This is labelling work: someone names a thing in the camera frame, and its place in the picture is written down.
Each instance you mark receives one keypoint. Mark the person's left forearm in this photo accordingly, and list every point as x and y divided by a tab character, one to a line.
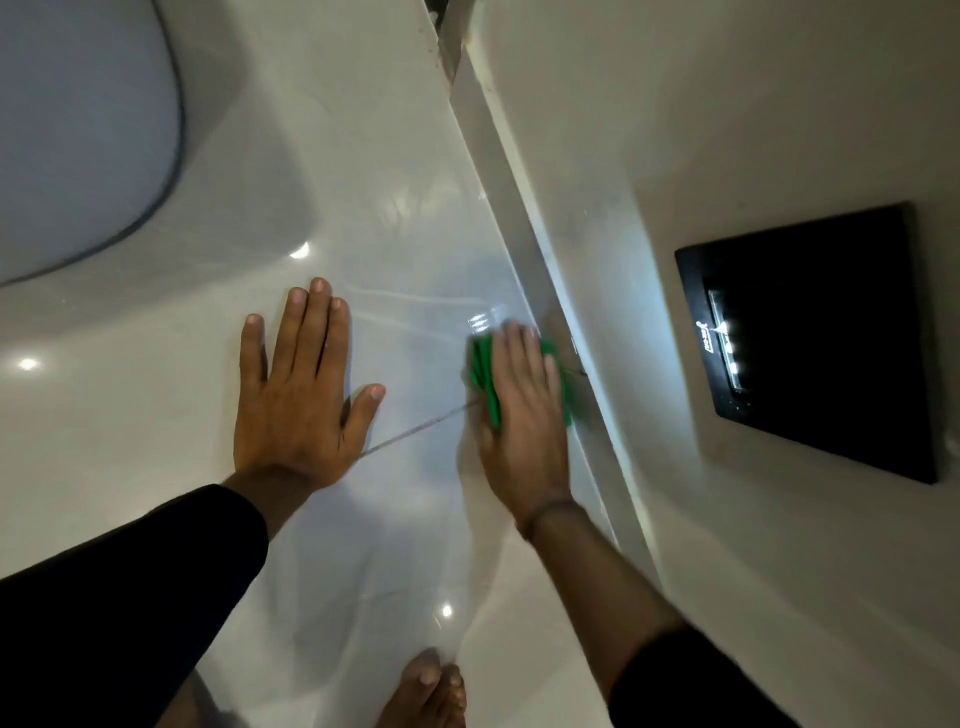
127	592

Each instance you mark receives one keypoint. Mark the person's left thumb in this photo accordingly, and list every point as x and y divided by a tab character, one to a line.
364	411

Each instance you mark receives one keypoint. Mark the person's bare foot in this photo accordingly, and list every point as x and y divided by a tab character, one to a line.
424	694

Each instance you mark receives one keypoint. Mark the white toilet seat lid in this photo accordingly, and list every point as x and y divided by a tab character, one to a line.
75	127

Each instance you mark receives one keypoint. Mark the person's right hand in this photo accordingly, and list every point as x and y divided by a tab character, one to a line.
525	442

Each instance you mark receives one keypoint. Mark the person's left hand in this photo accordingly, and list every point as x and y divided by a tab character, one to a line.
289	427

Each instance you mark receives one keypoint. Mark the black flush plate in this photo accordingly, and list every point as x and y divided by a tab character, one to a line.
817	345

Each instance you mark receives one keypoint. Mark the person's right forearm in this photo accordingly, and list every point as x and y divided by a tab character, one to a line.
630	622

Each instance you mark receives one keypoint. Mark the person's left little finger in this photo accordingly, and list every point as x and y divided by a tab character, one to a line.
253	349

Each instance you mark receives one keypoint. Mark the grey metal edge trim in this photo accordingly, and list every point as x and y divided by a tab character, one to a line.
525	247

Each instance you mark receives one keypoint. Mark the green cleaning cloth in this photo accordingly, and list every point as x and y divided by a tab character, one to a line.
484	375

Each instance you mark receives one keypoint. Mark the person's left middle finger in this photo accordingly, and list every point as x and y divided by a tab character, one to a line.
313	326

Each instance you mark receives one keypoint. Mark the person's right fingers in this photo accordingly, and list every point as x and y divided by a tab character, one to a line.
525	360

